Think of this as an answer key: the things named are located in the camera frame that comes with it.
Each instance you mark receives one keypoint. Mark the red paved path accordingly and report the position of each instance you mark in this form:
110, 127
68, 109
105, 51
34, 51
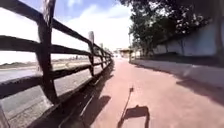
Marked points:
156, 100

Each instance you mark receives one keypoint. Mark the pale concrete kerb strip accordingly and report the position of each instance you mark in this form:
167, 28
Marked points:
186, 69

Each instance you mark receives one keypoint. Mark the pale long wall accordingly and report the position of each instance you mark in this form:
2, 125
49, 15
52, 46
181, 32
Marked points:
196, 43

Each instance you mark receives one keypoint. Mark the small shelter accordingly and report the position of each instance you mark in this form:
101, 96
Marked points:
125, 52

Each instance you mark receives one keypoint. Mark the large dark trees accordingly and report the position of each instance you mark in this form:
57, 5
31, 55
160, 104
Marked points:
160, 20

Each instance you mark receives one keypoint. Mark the dark wooden rail fence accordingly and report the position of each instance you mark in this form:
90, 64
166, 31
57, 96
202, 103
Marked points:
45, 50

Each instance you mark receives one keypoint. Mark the grey road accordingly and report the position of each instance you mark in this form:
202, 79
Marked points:
20, 100

